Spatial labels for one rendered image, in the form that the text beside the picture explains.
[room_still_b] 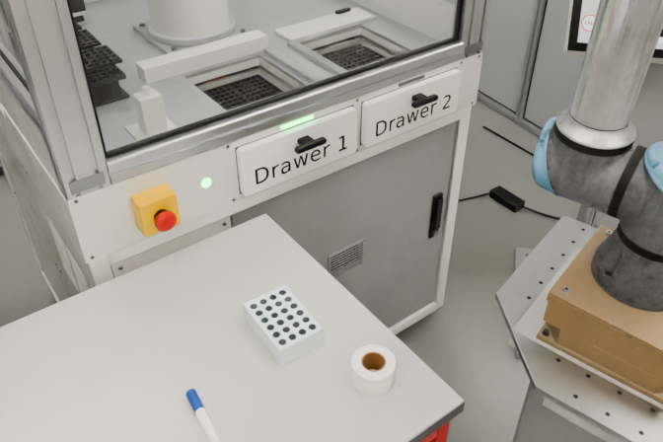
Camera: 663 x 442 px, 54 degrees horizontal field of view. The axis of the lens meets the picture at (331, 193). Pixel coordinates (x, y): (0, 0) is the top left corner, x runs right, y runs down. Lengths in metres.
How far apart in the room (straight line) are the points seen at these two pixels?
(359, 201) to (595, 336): 0.71
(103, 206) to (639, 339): 0.90
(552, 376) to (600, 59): 0.50
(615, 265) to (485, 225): 1.52
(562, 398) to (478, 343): 1.08
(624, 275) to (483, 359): 1.08
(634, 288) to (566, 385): 0.18
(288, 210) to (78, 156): 0.52
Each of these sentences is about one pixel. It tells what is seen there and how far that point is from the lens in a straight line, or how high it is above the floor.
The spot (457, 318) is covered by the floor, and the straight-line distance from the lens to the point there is 2.23.
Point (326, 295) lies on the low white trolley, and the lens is 1.19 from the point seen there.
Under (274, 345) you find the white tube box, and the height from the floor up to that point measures 0.80.
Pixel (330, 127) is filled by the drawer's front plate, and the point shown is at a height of 0.91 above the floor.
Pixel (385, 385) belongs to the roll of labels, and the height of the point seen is 0.78.
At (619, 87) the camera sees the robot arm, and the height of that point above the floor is 1.20.
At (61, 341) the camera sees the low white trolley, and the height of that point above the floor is 0.76.
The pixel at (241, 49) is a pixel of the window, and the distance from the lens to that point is 1.23.
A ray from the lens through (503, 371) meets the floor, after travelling 2.12.
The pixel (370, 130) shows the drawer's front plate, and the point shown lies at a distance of 1.46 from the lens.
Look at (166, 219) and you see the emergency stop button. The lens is 1.19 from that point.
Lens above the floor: 1.61
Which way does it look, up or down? 36 degrees down
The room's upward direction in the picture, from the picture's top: straight up
